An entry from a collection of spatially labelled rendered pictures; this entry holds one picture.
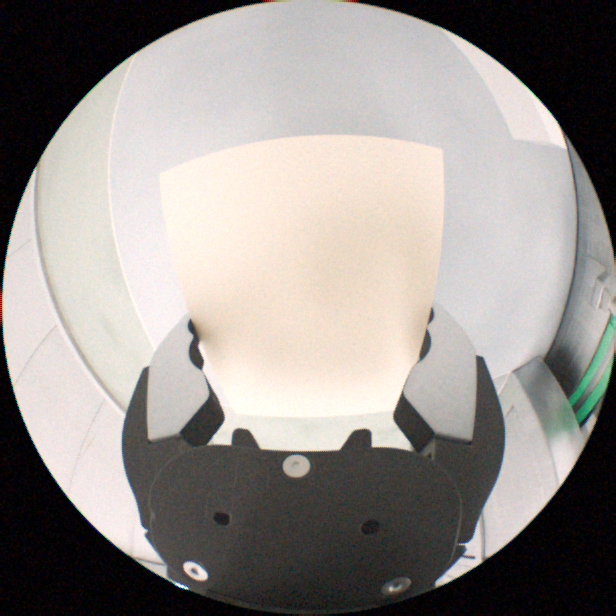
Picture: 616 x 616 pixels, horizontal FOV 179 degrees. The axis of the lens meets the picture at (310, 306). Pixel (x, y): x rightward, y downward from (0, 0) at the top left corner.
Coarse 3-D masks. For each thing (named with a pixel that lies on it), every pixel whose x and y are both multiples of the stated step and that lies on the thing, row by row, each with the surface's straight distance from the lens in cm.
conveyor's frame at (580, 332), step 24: (576, 168) 48; (600, 216) 46; (600, 240) 46; (576, 264) 49; (576, 288) 49; (576, 312) 50; (600, 312) 48; (576, 336) 51; (600, 336) 49; (552, 360) 57; (576, 360) 52; (576, 384) 55
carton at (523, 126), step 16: (448, 32) 33; (464, 48) 31; (480, 64) 30; (496, 64) 28; (496, 80) 28; (512, 80) 27; (496, 96) 29; (512, 96) 27; (528, 96) 26; (512, 112) 27; (528, 112) 26; (544, 112) 28; (512, 128) 28; (528, 128) 26; (544, 128) 25; (544, 144) 31; (560, 144) 28
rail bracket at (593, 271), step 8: (592, 264) 47; (600, 264) 46; (584, 272) 48; (592, 272) 47; (600, 272) 46; (592, 280) 47; (600, 280) 36; (608, 280) 42; (600, 288) 36; (592, 296) 36; (600, 296) 36; (608, 296) 36; (592, 304) 36; (600, 304) 37; (608, 304) 36
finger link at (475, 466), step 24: (480, 360) 9; (480, 384) 8; (480, 408) 8; (480, 432) 7; (504, 432) 8; (432, 456) 6; (456, 456) 6; (480, 456) 7; (456, 480) 6; (480, 480) 7; (480, 504) 6
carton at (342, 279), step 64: (192, 192) 10; (256, 192) 9; (320, 192) 8; (384, 192) 9; (192, 256) 10; (256, 256) 9; (320, 256) 9; (384, 256) 9; (192, 320) 12; (256, 320) 10; (320, 320) 10; (384, 320) 11; (256, 384) 14; (320, 384) 13; (384, 384) 14
